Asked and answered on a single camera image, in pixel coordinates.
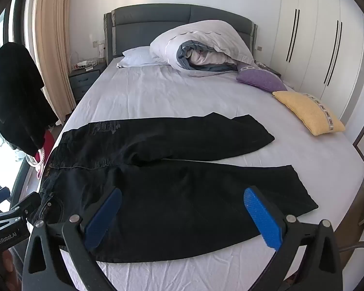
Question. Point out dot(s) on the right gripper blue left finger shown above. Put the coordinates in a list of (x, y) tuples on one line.
[(44, 267)]

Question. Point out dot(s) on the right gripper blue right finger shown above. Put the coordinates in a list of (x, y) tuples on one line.
[(320, 267)]

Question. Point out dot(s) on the black denim pants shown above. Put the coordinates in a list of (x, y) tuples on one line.
[(179, 199)]

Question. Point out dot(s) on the person's left hand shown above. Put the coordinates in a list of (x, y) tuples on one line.
[(12, 281)]

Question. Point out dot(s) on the red and white object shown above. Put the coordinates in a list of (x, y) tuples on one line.
[(39, 160)]

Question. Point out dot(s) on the white bed sheet mattress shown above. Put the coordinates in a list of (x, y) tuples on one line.
[(328, 165)]

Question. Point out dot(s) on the black hanging garment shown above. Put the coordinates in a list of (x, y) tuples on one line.
[(25, 113)]

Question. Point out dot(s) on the yellow cushion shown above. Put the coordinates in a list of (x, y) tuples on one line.
[(317, 117)]

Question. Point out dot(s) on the dark left nightstand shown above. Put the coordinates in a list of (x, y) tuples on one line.
[(81, 80)]

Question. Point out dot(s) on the dark nightstand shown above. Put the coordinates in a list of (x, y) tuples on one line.
[(265, 67), (81, 80)]

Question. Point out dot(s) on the purple cushion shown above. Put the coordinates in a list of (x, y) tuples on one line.
[(260, 78)]

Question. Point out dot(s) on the dark right nightstand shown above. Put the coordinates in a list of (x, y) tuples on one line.
[(265, 67)]

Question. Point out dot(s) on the white wardrobe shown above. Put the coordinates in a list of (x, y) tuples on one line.
[(319, 50)]

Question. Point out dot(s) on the white pillow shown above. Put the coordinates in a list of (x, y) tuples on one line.
[(139, 56)]

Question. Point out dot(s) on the rolled white grey duvet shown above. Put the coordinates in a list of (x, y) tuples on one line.
[(202, 48)]

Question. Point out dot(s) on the dark grey upholstered headboard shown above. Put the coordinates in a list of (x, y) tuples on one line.
[(138, 25)]

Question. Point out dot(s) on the beige curtain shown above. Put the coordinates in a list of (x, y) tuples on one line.
[(51, 46)]

